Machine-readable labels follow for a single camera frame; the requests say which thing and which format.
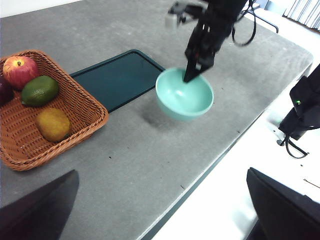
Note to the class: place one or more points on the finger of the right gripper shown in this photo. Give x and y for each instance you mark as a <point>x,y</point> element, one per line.
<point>207,65</point>
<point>191,72</point>

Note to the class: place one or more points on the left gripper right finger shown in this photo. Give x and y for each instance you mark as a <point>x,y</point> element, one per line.
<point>282,215</point>

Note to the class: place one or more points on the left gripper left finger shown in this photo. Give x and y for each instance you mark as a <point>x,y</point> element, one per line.
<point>37,215</point>

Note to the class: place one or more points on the teal ribbed bowl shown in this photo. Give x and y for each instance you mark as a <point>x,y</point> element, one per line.
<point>185,105</point>

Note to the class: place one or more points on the brown kiwifruit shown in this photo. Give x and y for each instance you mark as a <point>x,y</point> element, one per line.
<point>53,125</point>

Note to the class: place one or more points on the black rectangular tray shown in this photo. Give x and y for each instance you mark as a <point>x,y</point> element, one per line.
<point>117,80</point>

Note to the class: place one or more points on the white slatted blind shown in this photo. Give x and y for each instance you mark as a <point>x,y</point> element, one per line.
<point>302,12</point>

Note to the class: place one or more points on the brown wicker basket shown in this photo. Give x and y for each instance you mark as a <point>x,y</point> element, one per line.
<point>82,110</point>

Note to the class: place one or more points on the green avocado-like fruit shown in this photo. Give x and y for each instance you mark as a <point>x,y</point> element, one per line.
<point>40,91</point>

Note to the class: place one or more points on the dark purple round fruit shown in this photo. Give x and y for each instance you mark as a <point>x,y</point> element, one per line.
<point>5,92</point>

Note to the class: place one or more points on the red apple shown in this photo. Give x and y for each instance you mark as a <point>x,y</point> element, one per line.
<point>20,72</point>

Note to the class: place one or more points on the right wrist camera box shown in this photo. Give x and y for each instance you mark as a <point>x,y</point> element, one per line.
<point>170,21</point>

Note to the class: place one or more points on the black metal stand frame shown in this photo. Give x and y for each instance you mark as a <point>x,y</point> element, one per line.
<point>268,22</point>

